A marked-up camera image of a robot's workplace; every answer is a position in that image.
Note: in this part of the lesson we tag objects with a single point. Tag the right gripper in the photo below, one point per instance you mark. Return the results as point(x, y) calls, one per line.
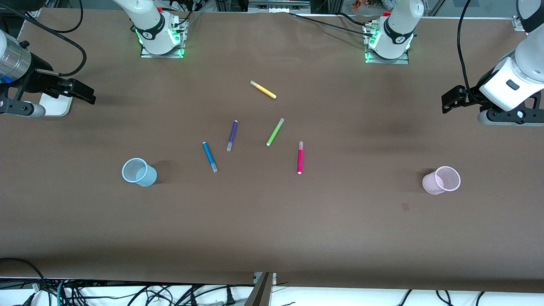
point(39, 79)

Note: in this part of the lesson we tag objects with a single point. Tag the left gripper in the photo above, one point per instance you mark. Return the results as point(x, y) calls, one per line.
point(471, 95)

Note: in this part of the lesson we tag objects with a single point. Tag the blue marker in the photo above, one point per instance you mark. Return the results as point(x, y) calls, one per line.
point(208, 155)

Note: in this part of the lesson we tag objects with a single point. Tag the pink marker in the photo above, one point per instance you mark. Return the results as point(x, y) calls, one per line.
point(300, 159)

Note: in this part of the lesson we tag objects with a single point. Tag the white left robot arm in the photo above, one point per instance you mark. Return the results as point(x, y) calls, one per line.
point(399, 25)

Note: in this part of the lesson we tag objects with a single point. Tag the white desk lamp stand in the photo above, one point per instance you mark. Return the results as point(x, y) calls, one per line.
point(57, 108)

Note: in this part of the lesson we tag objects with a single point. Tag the pink plastic cup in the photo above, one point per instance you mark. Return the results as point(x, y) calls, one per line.
point(431, 182)

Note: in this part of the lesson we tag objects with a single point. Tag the aluminium corner profile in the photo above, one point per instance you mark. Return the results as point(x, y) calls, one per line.
point(516, 23)

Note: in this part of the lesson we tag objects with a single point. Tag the blue plastic cup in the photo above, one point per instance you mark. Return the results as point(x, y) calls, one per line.
point(148, 176)

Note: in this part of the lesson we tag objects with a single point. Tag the purple marker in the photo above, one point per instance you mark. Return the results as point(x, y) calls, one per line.
point(232, 134)

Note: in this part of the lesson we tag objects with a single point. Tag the yellow marker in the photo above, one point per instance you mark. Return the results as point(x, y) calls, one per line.
point(264, 90)

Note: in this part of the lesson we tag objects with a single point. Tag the green marker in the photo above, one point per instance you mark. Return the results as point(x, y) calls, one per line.
point(275, 132)

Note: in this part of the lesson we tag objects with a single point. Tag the brown table cover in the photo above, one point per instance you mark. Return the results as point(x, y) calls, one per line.
point(272, 221)

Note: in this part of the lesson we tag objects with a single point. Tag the black power plug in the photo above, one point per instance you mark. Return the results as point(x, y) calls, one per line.
point(230, 297)

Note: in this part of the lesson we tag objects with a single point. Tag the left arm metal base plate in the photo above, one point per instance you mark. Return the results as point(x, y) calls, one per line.
point(386, 61)

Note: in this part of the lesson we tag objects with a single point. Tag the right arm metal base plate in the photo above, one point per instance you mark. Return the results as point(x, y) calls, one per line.
point(163, 55)

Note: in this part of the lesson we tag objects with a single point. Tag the aluminium frame rail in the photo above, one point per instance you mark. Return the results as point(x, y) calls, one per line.
point(276, 5)

